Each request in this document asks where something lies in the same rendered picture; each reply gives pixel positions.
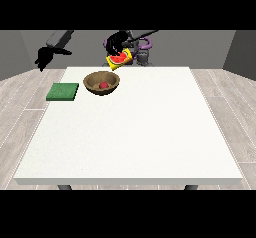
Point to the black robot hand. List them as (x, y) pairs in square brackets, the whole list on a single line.
[(116, 43), (46, 55)]

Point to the dark table leg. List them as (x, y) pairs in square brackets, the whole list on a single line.
[(191, 187), (64, 187)]

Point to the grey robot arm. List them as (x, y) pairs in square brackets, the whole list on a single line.
[(58, 38), (141, 35)]

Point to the green square pad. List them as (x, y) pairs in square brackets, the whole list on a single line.
[(62, 92)]

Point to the small red ball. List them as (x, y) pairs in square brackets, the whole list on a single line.
[(104, 85)]

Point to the brown wooden bowl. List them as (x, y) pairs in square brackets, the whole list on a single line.
[(101, 82)]

